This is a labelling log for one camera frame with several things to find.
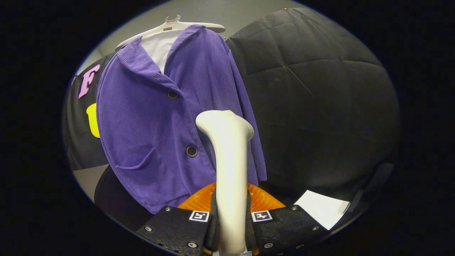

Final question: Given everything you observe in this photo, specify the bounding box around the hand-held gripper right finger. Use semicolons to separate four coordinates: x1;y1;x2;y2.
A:
245;182;329;255

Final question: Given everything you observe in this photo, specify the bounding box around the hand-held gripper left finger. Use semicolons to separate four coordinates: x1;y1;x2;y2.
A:
136;182;219;256

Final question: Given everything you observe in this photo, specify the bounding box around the white garment steamer head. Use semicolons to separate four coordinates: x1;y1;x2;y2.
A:
196;110;255;255

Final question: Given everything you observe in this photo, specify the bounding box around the purple corduroy jacket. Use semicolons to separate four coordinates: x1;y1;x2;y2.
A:
96;25;267;215

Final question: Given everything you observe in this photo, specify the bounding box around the white plastic clothes hanger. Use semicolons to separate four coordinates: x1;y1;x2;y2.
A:
115;15;225;50

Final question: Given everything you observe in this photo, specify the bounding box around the grey drawer cabinet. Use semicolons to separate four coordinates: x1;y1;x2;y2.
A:
72;164;111;203

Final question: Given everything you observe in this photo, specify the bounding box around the black backdrop cloth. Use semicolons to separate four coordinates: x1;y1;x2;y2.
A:
62;7;400;231

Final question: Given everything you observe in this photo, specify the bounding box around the white padded ironing board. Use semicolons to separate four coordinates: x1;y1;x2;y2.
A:
140;28;185;74

